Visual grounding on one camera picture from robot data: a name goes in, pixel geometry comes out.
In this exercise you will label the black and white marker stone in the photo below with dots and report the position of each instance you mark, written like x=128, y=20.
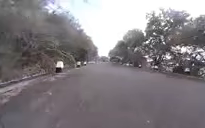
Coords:
x=78, y=64
x=59, y=66
x=155, y=67
x=85, y=63
x=187, y=70

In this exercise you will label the grey asphalt road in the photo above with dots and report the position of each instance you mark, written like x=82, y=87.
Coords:
x=116, y=96

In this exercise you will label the row of trees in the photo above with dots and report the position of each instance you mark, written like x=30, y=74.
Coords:
x=170, y=40
x=30, y=43

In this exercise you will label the dry dirt verge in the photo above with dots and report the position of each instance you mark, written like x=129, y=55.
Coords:
x=13, y=87

